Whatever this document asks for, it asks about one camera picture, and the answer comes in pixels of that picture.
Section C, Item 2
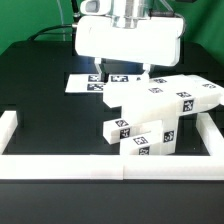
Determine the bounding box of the white U-shaped fence frame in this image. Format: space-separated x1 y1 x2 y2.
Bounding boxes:
0 111 224 180

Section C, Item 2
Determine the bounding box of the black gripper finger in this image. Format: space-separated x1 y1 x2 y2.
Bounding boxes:
141 63 152 82
94 58 107 82

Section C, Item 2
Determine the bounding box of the white chair seat plate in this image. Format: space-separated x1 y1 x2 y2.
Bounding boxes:
121 101 179 155

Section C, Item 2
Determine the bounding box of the white fiducial marker sheet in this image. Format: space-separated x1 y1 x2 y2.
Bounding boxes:
65 74 141 93

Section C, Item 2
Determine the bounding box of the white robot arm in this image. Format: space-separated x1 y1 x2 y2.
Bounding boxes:
75 0 186 81

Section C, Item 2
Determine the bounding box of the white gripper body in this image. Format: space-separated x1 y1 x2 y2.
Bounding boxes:
75 16 184 66

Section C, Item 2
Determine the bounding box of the white chair back piece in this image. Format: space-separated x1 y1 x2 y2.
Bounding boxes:
103 75 224 116

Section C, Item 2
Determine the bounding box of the black cable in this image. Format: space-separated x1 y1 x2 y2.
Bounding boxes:
27 0 84 42

